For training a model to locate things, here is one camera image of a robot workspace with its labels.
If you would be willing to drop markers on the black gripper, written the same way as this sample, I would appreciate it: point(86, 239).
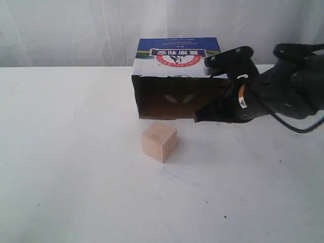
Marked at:
point(280, 90)

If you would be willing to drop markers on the light wooden cube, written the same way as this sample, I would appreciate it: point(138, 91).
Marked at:
point(159, 140)

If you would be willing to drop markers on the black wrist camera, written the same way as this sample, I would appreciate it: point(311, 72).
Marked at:
point(233, 63)

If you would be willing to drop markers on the blue white cardboard box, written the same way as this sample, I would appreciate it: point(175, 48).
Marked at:
point(170, 79)

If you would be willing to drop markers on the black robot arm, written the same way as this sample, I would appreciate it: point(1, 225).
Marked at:
point(303, 59)

